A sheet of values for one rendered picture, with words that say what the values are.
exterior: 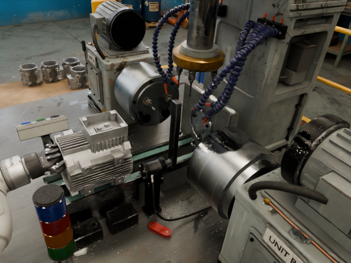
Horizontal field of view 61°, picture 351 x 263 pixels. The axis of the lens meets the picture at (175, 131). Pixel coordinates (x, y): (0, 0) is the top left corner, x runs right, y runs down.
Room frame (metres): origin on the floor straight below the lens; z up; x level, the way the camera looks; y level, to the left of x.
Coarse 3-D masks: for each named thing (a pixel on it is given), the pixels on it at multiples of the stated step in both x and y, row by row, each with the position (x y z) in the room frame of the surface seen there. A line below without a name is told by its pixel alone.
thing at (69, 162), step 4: (56, 136) 0.73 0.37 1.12; (124, 144) 0.73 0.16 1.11; (128, 144) 0.74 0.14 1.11; (124, 148) 0.73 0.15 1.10; (128, 148) 0.73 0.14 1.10; (64, 160) 0.64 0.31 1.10; (68, 160) 0.63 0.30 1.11; (72, 160) 0.64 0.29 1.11; (68, 164) 0.62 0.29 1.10; (72, 164) 0.63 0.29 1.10; (124, 176) 0.73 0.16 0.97; (72, 192) 0.63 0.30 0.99; (76, 192) 0.63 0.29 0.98
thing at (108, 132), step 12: (84, 120) 0.76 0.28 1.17; (96, 120) 0.79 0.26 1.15; (108, 120) 0.81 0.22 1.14; (120, 120) 0.79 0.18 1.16; (84, 132) 0.73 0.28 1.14; (96, 132) 0.74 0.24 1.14; (108, 132) 0.72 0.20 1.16; (120, 132) 0.74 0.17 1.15; (96, 144) 0.69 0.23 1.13; (108, 144) 0.72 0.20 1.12; (120, 144) 0.74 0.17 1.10
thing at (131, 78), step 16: (144, 64) 1.25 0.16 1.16; (128, 80) 1.15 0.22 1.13; (144, 80) 1.11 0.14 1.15; (160, 80) 1.15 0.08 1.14; (128, 96) 1.09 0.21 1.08; (144, 96) 1.10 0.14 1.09; (160, 96) 1.14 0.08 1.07; (176, 96) 1.20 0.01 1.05; (128, 112) 1.08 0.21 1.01; (144, 112) 1.10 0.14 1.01; (160, 112) 1.15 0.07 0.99
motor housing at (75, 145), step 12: (60, 144) 0.67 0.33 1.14; (72, 144) 0.68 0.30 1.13; (84, 144) 0.70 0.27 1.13; (72, 156) 0.66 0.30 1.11; (84, 156) 0.67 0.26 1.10; (96, 156) 0.68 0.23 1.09; (108, 156) 0.70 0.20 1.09; (72, 168) 0.63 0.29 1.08; (96, 168) 0.66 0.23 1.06; (108, 168) 0.68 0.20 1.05; (120, 168) 0.70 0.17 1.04; (72, 180) 0.61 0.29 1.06; (84, 180) 0.63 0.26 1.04; (96, 180) 0.65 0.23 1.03; (108, 180) 0.68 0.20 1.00
